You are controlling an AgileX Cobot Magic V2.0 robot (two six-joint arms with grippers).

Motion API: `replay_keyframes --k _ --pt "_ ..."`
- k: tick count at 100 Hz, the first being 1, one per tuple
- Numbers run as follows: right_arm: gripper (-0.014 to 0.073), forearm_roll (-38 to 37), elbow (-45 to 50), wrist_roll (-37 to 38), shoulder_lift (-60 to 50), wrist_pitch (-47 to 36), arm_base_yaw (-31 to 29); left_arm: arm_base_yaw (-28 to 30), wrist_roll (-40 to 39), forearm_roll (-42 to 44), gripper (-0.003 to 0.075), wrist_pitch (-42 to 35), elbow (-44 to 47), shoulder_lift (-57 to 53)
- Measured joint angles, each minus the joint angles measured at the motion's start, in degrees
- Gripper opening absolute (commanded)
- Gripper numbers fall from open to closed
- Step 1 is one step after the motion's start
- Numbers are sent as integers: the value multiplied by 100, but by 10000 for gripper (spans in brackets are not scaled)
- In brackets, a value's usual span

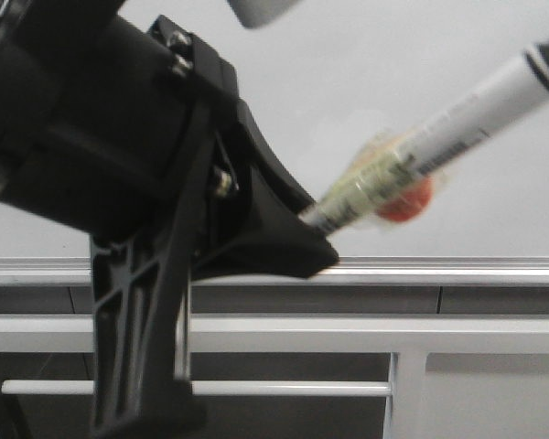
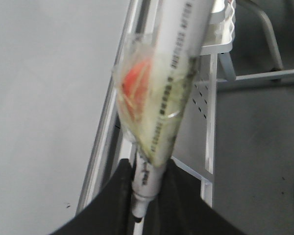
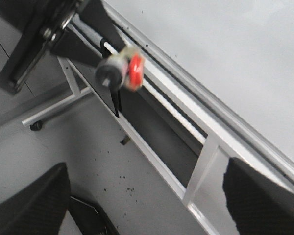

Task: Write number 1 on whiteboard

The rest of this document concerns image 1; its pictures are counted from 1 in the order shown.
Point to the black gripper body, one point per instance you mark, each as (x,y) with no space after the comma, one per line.
(96,115)

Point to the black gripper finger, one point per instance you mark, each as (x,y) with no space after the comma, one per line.
(140,288)
(257,230)

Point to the white whiteboard marker black tip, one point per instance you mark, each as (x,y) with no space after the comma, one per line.
(390,163)

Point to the red round magnet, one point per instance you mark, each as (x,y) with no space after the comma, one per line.
(410,203)

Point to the white whiteboard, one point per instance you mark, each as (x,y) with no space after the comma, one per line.
(329,75)

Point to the white metal stand frame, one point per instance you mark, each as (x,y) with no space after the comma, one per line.
(409,341)

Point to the aluminium whiteboard tray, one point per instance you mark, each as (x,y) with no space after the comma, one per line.
(514,271)

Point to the white horizontal metal rod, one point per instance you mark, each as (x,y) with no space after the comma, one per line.
(218,388)

